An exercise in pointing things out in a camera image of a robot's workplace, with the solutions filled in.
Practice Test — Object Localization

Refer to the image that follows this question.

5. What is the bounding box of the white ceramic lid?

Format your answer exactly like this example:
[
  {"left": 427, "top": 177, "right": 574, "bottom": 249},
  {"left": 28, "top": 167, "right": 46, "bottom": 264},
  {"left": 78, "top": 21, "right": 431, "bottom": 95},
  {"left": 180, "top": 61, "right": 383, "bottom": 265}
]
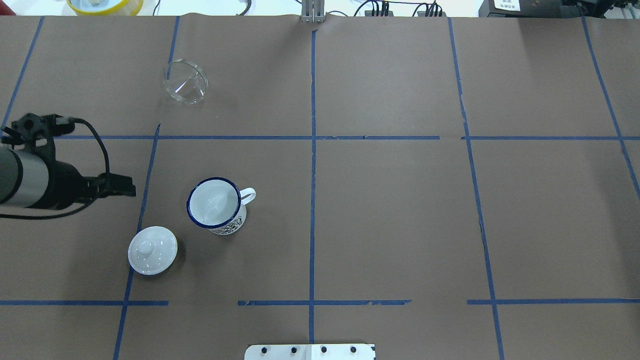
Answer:
[{"left": 127, "top": 226, "right": 178, "bottom": 276}]

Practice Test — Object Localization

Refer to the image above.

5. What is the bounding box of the yellow tape roll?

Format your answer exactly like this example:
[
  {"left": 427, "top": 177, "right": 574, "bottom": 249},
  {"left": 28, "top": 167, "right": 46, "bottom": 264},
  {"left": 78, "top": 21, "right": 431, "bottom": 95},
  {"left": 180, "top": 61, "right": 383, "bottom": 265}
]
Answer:
[{"left": 66, "top": 0, "right": 144, "bottom": 16}]

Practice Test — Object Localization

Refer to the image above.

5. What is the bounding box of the black computer box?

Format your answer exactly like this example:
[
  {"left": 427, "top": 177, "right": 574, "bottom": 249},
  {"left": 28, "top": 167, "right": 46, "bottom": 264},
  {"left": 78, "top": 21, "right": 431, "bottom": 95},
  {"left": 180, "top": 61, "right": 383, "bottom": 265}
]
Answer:
[{"left": 477, "top": 0, "right": 583, "bottom": 19}]

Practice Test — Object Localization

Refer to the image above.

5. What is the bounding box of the aluminium frame post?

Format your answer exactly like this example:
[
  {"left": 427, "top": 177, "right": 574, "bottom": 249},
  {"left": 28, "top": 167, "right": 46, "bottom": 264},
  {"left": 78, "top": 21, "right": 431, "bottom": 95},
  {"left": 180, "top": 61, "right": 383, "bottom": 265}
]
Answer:
[{"left": 298, "top": 0, "right": 326, "bottom": 24}]

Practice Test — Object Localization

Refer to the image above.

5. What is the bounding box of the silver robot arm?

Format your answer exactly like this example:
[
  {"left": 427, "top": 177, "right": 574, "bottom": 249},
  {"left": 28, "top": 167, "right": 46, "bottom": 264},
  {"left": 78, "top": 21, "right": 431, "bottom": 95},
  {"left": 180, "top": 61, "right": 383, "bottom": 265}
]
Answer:
[{"left": 0, "top": 147, "right": 137, "bottom": 210}]

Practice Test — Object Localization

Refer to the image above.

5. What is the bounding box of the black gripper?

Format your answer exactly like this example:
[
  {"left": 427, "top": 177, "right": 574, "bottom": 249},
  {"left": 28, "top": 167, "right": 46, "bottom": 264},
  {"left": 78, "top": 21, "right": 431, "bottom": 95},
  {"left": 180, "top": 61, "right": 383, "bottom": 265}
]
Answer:
[{"left": 47, "top": 161, "right": 137, "bottom": 208}]

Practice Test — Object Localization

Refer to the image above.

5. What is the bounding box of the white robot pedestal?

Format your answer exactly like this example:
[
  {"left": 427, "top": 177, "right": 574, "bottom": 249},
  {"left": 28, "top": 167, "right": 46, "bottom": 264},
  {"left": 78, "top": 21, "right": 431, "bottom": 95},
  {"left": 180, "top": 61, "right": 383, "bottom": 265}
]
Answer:
[{"left": 244, "top": 343, "right": 377, "bottom": 360}]

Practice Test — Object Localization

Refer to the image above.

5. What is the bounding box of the white enamel mug blue rim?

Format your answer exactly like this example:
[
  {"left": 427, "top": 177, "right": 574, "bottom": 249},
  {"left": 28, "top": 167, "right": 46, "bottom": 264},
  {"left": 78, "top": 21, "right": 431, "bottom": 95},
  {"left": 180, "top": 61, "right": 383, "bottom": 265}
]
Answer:
[{"left": 186, "top": 177, "right": 257, "bottom": 236}]

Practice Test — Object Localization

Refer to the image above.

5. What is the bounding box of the black camera cable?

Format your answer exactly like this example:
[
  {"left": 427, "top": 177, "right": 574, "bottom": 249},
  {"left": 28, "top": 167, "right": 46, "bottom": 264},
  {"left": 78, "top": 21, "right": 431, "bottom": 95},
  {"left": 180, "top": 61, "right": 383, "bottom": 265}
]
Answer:
[{"left": 0, "top": 116, "right": 112, "bottom": 221}]

